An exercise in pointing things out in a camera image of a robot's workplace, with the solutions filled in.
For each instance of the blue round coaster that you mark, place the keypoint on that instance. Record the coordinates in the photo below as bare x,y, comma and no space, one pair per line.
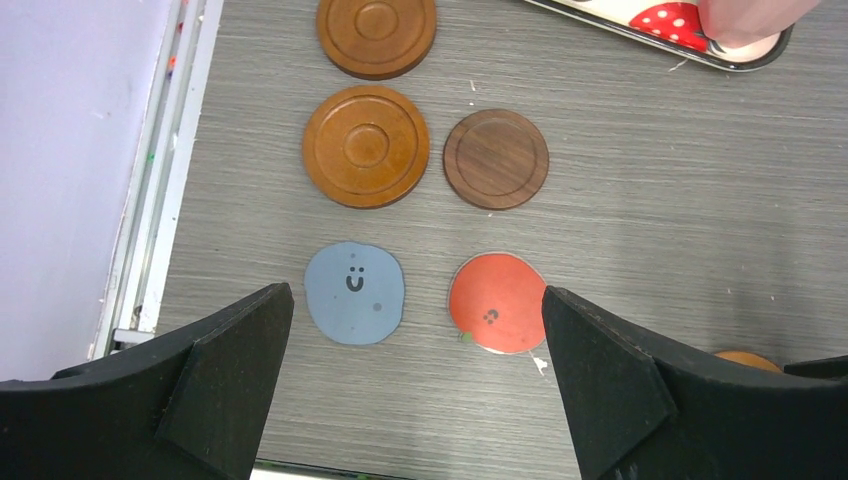
355,293

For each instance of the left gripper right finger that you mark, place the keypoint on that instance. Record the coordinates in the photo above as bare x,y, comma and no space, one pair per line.
640,405

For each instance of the dark walnut round coaster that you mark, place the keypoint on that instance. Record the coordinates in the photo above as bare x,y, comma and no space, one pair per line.
496,159

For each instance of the cream serving tray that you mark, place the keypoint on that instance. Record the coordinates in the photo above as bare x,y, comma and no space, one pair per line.
672,26

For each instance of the light orange round coaster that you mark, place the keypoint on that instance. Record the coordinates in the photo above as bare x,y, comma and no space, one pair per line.
749,359

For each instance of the red apple smiley coaster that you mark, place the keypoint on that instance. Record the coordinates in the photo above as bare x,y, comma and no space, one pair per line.
495,300

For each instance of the brown ridged wooden coaster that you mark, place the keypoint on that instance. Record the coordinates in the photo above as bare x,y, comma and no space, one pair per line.
366,147

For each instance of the pink white mug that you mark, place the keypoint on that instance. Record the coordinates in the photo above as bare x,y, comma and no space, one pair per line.
737,23

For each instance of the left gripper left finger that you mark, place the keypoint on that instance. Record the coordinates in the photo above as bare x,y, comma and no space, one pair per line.
189,404

